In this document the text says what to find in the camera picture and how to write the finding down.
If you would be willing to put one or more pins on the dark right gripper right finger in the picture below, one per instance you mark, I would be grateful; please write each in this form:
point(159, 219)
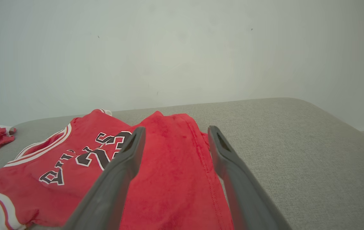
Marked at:
point(246, 198)

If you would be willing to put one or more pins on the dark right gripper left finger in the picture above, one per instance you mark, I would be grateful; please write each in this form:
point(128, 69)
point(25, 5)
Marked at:
point(111, 191)

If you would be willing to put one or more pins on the red Bulls 23 jersey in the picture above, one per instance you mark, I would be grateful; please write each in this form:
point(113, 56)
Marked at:
point(175, 179)

